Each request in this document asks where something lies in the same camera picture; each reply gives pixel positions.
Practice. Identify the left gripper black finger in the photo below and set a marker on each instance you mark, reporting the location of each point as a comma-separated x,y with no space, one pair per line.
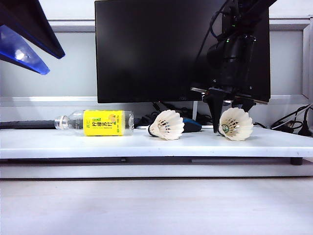
31,24
22,51

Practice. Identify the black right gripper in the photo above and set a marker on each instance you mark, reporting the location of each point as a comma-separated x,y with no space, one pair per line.
230,89

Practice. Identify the white feather shuttlecock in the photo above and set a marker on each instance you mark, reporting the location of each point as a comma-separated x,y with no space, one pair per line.
239,127
168,127

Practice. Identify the silver monitor stand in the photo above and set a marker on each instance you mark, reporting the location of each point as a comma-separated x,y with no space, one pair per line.
194,111

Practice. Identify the blue black computer mouse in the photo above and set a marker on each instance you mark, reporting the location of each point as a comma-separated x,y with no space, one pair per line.
192,127

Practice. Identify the black keyboard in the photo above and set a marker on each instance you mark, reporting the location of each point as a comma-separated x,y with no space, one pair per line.
24,124

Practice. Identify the black power plug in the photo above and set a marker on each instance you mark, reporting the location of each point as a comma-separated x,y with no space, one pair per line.
304,132

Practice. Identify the black platform rubber foot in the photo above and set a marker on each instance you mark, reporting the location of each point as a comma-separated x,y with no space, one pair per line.
296,162

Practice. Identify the black computer monitor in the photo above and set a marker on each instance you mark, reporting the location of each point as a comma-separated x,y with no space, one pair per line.
146,49

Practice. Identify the clear bottle yellow label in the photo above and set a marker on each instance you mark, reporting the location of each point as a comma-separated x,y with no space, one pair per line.
102,123

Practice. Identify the white raised desk platform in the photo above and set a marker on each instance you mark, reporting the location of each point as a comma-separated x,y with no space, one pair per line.
97,147

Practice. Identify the aluminium partition frame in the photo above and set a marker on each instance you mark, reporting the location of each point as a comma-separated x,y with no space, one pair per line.
73,27

